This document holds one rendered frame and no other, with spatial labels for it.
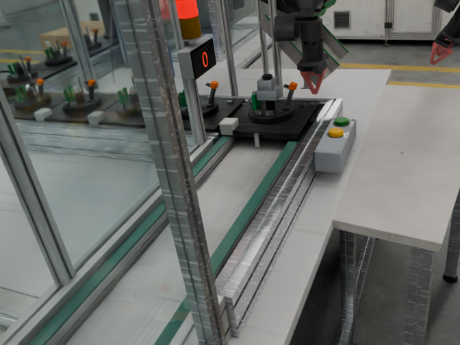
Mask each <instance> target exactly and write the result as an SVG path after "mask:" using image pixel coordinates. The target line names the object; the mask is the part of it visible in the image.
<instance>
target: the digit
mask: <svg viewBox="0 0 460 345"><path fill-rule="evenodd" d="M199 55H200V59H201V67H202V71H203V72H205V71H206V70H207V69H208V68H210V67H211V66H210V61H209V53H208V48H207V44H206V45H205V46H204V47H201V48H200V49H199Z"/></svg>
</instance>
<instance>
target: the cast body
mask: <svg viewBox="0 0 460 345"><path fill-rule="evenodd" d="M252 94H256V95H257V100H262V101H277V100H278V99H279V98H280V96H281V87H280V86H277V78H276V77H273V76H272V74H265V75H262V77H261V78H260V79H258V80H257V90H256V91H252Z"/></svg>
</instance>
